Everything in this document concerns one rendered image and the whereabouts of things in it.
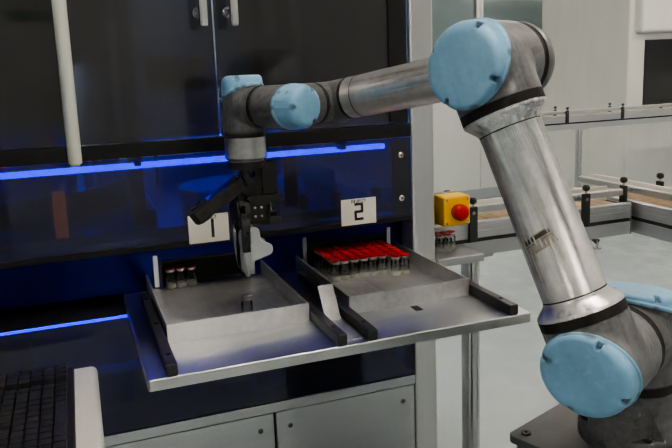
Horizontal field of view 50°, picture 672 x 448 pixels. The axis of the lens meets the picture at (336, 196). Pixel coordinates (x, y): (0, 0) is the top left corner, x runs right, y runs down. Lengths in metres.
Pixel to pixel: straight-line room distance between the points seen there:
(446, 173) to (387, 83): 5.84
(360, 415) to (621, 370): 0.95
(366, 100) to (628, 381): 0.61
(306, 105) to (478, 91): 0.37
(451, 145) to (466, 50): 6.08
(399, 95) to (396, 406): 0.87
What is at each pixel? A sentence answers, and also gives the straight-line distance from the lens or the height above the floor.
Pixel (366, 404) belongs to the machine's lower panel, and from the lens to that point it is 1.79.
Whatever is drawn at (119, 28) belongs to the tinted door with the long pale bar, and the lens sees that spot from 1.50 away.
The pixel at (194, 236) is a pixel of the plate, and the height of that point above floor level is 1.01.
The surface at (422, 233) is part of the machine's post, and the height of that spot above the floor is 0.95.
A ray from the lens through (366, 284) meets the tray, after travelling 1.56.
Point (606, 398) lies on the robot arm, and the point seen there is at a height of 0.93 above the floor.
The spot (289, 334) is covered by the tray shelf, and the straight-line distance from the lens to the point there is 1.31.
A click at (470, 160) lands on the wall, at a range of 7.16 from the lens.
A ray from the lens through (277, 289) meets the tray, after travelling 1.55.
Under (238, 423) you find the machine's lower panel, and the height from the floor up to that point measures 0.57.
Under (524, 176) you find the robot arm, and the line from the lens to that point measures 0.96.
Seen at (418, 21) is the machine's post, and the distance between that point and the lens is 1.67.
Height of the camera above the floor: 1.35
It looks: 10 degrees down
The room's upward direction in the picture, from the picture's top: 2 degrees counter-clockwise
